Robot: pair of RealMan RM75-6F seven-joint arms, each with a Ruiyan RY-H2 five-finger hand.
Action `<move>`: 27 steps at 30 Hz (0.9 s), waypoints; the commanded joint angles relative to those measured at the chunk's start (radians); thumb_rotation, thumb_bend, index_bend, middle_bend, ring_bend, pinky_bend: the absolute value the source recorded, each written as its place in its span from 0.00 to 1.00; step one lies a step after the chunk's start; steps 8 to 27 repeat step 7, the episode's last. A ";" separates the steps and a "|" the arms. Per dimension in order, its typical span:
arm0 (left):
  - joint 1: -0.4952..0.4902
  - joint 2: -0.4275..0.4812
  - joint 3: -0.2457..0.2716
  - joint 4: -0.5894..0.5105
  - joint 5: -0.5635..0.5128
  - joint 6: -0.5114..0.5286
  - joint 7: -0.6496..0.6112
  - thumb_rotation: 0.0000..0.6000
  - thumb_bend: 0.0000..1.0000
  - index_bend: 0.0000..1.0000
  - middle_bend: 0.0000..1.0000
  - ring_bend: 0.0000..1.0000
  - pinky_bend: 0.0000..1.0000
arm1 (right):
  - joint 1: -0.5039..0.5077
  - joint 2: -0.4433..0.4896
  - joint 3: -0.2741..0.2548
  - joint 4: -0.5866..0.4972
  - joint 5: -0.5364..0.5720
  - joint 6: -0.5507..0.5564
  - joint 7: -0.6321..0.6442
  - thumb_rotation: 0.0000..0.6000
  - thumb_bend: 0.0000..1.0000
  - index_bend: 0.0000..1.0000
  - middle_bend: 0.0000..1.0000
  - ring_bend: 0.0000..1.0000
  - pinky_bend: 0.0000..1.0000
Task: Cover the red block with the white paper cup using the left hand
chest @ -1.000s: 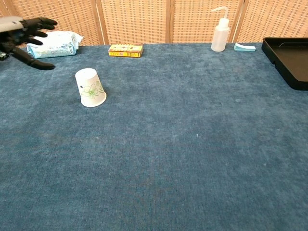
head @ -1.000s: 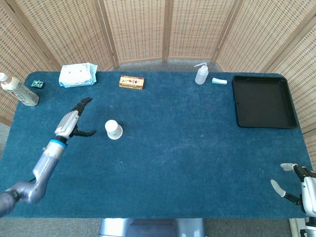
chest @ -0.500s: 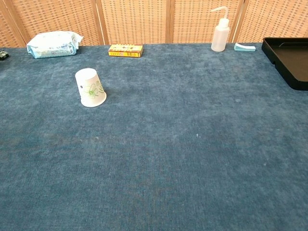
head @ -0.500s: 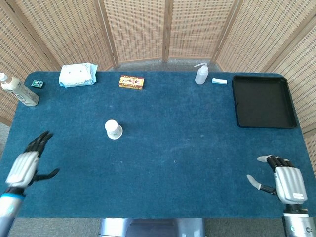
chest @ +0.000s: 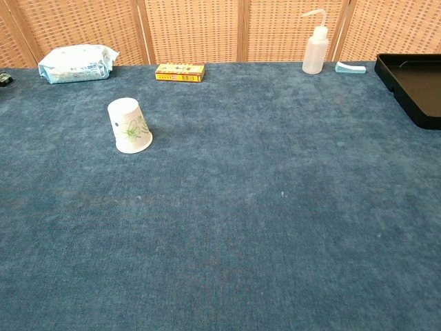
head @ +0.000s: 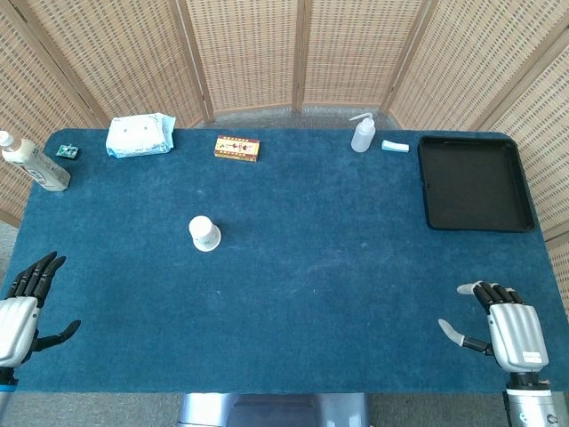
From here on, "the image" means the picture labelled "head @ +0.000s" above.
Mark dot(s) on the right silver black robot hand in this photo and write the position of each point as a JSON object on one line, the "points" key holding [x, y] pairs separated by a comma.
{"points": [[515, 333]]}

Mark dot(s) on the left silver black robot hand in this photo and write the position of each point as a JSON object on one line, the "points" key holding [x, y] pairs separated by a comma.
{"points": [[18, 324]]}

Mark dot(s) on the white paper cup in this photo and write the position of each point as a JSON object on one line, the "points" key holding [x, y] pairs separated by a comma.
{"points": [[202, 231]]}

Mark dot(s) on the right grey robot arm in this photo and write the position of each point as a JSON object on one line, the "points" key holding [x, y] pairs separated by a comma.
{"points": [[531, 402]]}

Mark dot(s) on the black plastic tray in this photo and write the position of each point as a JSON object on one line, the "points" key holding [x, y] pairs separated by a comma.
{"points": [[475, 184]]}

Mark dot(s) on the beige bottle with white cap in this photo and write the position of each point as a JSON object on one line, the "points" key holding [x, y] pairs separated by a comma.
{"points": [[35, 164]]}

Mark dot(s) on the small green square chip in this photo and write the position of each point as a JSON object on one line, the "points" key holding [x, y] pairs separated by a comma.
{"points": [[67, 151]]}

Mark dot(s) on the blue table cover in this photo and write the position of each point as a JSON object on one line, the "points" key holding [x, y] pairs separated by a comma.
{"points": [[311, 267]]}

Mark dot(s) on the light blue eraser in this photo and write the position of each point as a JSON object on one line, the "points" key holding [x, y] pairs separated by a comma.
{"points": [[395, 146]]}

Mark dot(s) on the white wet wipes pack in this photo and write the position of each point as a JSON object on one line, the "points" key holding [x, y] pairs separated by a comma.
{"points": [[138, 135]]}

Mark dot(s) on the clear plastic wash bottle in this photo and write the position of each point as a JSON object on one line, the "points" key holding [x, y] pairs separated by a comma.
{"points": [[363, 135]]}

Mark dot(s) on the grey robot torso base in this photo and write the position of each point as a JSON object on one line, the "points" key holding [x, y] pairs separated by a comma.
{"points": [[273, 411]]}

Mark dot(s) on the yellow red patterned box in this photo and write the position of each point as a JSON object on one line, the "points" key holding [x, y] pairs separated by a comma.
{"points": [[237, 148]]}

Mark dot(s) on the woven wooden folding screen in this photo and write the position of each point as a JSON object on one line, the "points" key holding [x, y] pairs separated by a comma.
{"points": [[244, 53]]}

